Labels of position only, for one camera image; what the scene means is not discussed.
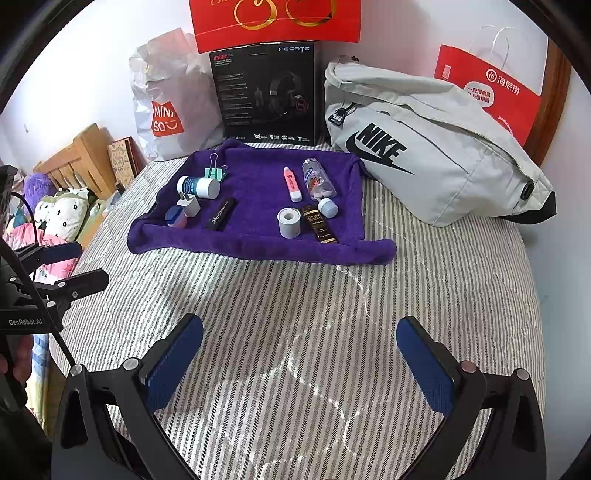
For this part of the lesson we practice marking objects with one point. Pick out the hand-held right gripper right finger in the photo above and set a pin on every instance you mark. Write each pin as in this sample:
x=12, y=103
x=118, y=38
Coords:
x=425, y=364

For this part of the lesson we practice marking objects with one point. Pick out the black lipstick tube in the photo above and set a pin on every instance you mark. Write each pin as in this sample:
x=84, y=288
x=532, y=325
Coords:
x=221, y=214

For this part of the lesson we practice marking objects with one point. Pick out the small blue white jar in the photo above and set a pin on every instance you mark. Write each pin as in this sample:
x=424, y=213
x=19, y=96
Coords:
x=328, y=207

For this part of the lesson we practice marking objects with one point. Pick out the white plastic shopping bag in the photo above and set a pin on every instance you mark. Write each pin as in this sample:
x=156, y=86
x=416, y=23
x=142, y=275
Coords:
x=175, y=101

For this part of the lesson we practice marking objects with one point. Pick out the panda print pillow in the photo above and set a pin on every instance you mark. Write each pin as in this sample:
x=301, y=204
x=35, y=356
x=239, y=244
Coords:
x=64, y=212

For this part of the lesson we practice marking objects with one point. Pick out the purple towel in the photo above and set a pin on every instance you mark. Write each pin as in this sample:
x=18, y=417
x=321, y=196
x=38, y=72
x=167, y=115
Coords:
x=258, y=221

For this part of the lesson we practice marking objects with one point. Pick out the small clear plastic bottle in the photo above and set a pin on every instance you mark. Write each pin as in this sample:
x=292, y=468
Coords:
x=318, y=177

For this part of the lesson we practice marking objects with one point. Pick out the pink star cloth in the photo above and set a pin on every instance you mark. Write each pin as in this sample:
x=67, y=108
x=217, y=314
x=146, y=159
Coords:
x=51, y=258

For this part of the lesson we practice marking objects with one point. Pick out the striped bedsheet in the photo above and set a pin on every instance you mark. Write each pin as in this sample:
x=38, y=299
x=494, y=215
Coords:
x=295, y=304

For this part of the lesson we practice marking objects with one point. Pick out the black and gold tube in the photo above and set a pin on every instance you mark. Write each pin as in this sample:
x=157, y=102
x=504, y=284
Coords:
x=319, y=226

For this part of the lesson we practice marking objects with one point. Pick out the person's left hand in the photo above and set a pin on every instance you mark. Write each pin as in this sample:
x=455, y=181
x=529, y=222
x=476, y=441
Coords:
x=21, y=357

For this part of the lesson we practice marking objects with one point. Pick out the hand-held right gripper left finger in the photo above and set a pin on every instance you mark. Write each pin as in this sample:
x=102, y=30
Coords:
x=173, y=364

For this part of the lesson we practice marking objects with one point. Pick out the small pink blue container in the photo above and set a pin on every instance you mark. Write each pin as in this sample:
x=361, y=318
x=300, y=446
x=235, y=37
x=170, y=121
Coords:
x=175, y=217

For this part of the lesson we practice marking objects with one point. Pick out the white tape roll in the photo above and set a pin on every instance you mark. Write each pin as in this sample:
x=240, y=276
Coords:
x=290, y=224

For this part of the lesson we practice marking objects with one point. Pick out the red gift bag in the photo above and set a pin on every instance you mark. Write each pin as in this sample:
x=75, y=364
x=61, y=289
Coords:
x=277, y=23

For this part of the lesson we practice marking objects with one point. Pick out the pink highlighter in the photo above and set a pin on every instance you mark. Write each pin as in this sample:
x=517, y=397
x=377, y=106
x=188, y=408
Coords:
x=292, y=184

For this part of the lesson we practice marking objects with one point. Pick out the white charger plug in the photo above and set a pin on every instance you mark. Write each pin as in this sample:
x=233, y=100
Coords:
x=190, y=205

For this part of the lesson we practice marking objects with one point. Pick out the mint green binder clip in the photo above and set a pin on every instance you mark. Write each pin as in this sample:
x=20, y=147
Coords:
x=215, y=171

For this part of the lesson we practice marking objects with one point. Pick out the purple plush toy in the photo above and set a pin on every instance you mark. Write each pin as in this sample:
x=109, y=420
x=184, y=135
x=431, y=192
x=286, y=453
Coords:
x=39, y=184

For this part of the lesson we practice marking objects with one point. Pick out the brown wooden frame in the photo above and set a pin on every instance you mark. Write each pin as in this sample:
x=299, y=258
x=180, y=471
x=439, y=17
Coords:
x=554, y=97

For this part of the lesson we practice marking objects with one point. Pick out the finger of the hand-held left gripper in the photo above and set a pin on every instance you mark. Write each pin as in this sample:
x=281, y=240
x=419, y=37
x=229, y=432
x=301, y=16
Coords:
x=74, y=284
x=60, y=251

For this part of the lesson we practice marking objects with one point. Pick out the wooden headboard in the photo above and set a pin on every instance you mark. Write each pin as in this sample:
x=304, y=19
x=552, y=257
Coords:
x=78, y=161

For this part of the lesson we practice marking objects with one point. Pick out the white and blue jar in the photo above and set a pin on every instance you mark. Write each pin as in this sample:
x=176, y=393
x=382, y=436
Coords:
x=198, y=187

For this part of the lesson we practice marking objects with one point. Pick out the black headset box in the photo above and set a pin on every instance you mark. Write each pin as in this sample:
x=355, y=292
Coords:
x=268, y=92

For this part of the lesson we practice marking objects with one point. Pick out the red and white paper bag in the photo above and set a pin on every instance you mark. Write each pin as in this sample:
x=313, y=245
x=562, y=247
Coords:
x=489, y=87

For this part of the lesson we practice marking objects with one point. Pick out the grey sling bag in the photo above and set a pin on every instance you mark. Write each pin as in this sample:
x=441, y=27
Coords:
x=443, y=157

